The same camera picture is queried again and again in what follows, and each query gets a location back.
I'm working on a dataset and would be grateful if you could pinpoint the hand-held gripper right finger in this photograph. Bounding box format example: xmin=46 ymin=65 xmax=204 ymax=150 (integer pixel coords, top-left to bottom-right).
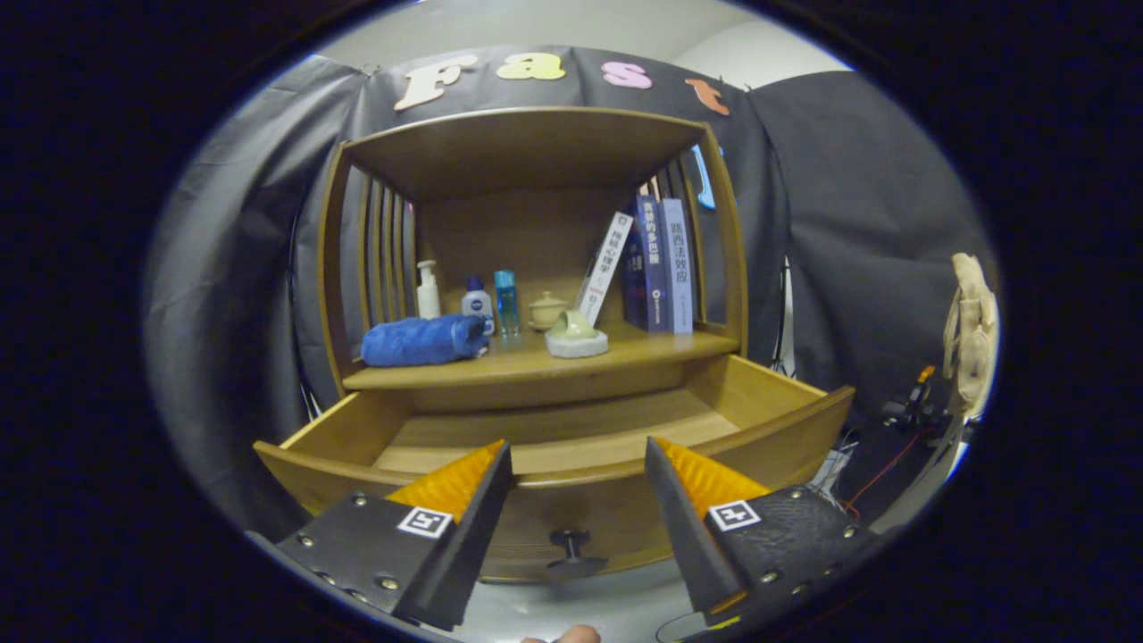
xmin=645 ymin=436 xmax=880 ymax=628

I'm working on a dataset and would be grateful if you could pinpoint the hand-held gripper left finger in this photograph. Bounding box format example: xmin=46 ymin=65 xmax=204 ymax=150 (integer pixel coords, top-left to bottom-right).
xmin=275 ymin=439 xmax=514 ymax=633

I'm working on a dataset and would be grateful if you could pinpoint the wooden drawer with black knob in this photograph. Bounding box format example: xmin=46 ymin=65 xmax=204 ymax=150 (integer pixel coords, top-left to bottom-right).
xmin=253 ymin=355 xmax=856 ymax=581

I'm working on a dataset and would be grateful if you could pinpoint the wooden countertop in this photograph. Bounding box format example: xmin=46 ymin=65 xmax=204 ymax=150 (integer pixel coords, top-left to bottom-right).
xmin=342 ymin=321 xmax=742 ymax=392

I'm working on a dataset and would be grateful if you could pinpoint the wooden cabinet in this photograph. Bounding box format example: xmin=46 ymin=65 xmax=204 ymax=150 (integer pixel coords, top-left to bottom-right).
xmin=317 ymin=105 xmax=751 ymax=416

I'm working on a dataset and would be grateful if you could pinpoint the blue folded towel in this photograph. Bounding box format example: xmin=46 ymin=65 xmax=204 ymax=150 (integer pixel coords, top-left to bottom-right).
xmin=361 ymin=313 xmax=490 ymax=368

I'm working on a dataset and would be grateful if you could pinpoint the white lotion bottle blue cap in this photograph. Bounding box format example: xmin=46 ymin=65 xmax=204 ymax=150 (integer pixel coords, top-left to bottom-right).
xmin=461 ymin=276 xmax=496 ymax=337

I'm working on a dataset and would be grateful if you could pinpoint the clear blue bottle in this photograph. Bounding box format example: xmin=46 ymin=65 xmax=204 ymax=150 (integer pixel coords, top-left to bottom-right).
xmin=494 ymin=270 xmax=521 ymax=338

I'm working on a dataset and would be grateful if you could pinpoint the beige lidded teacup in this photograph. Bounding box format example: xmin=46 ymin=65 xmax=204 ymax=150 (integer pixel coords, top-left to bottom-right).
xmin=528 ymin=291 xmax=570 ymax=332

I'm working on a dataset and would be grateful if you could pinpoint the white pump bottle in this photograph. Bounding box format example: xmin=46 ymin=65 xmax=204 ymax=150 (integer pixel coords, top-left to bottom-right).
xmin=416 ymin=260 xmax=442 ymax=320

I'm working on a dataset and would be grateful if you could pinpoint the black device with orange tip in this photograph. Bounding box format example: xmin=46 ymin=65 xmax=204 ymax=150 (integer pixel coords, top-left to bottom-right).
xmin=880 ymin=364 xmax=939 ymax=430

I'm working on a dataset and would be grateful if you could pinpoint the pale blue book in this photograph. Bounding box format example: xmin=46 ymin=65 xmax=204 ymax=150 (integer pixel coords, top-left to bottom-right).
xmin=661 ymin=198 xmax=695 ymax=336

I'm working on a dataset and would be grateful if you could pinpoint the white book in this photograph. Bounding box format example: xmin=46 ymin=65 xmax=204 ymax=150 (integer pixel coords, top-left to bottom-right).
xmin=576 ymin=211 xmax=634 ymax=327

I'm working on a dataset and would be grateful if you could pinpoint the beige backpack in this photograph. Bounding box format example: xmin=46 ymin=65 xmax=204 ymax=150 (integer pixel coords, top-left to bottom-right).
xmin=942 ymin=253 xmax=999 ymax=421

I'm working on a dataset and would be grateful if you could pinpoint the black backdrop cloth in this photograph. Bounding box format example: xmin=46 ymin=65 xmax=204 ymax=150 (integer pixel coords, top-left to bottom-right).
xmin=143 ymin=45 xmax=997 ymax=546

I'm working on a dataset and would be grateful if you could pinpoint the tangle of floor cables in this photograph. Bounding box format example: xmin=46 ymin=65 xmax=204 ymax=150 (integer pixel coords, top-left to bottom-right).
xmin=808 ymin=420 xmax=930 ymax=523

